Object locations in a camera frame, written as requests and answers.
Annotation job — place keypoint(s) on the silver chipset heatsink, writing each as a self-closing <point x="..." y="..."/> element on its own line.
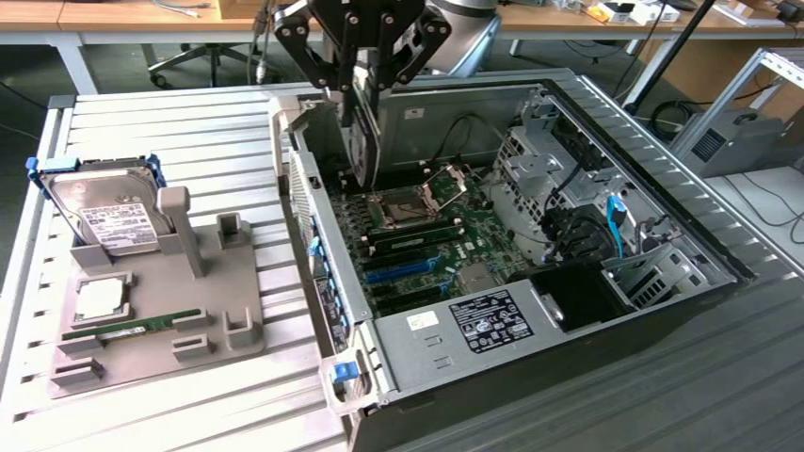
<point x="478" y="278"/>

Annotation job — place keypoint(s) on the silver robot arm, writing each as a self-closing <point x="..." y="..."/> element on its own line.
<point x="469" y="11"/>

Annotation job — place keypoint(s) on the small white box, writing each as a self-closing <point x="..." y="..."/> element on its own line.
<point x="613" y="16"/>

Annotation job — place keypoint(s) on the black slanted pole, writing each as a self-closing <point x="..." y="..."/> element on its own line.
<point x="679" y="42"/>

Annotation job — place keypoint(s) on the gray power supply unit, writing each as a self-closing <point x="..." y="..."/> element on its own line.
<point x="427" y="348"/>

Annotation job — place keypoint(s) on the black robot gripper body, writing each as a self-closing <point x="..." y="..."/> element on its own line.
<point x="367" y="9"/>

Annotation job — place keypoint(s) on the open black PC case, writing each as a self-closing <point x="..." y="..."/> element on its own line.
<point x="566" y="367"/>

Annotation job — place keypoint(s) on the silver CPU chip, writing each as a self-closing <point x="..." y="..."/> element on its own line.
<point x="101" y="299"/>

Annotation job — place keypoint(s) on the green loose RAM stick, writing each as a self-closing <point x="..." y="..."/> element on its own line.
<point x="145" y="324"/>

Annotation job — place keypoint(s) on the RAM slot bank with lever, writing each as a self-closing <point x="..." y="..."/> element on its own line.
<point x="347" y="181"/>

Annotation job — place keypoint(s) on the blue expansion slot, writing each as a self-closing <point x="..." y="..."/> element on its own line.
<point x="402" y="269"/>

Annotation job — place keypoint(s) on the aluminium profile frame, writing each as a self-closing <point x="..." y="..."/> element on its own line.
<point x="763" y="59"/>

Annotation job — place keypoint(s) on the long black expansion slot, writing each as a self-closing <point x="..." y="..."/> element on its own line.
<point x="421" y="305"/>
<point x="411" y="294"/>

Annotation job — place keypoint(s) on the small black device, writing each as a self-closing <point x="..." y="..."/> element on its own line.
<point x="789" y="9"/>

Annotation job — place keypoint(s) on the CPU socket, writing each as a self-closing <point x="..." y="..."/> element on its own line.
<point x="402" y="209"/>

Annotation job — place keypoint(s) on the hard disk in blue carrier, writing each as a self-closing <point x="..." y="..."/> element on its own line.
<point x="107" y="212"/>

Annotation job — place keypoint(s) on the gray computer tower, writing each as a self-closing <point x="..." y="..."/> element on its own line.
<point x="747" y="141"/>

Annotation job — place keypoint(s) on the RAM slot bank with stick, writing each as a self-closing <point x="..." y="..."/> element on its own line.
<point x="434" y="230"/>

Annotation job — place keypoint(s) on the green motherboard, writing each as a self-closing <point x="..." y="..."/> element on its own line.
<point x="471" y="245"/>

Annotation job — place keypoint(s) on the low-profile graphics card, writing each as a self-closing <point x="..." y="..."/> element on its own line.
<point x="366" y="141"/>

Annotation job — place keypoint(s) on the perforated silver disk bay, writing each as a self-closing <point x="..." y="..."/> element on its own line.
<point x="654" y="282"/>

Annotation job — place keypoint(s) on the wooden desk with clutter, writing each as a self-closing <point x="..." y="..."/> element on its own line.
<point x="566" y="26"/>

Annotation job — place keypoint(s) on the gray office chair base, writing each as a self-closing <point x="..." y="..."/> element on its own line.
<point x="214" y="54"/>

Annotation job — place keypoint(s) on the blue case latch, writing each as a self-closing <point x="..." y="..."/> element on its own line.
<point x="342" y="371"/>

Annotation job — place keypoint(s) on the installed dark RAM stick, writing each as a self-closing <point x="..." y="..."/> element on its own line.
<point x="415" y="239"/>

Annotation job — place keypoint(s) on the gray parts rack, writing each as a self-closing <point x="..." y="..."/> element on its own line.
<point x="163" y="292"/>

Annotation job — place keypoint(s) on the metal socket cover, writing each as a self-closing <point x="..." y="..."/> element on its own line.
<point x="447" y="186"/>

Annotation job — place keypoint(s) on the silver metal disk bay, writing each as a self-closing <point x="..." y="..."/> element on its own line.
<point x="529" y="169"/>

